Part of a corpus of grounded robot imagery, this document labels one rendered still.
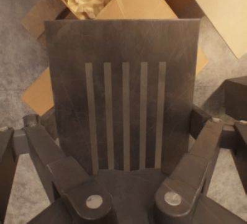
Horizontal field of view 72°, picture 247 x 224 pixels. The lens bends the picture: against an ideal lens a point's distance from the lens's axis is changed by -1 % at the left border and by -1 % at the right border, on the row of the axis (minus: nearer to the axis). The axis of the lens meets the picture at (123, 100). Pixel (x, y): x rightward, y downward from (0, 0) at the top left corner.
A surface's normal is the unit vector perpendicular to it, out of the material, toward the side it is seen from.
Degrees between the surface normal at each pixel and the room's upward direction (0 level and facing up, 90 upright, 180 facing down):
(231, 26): 0
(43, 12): 0
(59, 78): 0
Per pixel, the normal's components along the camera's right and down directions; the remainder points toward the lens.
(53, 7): 0.03, 0.27
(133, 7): 0.31, -0.01
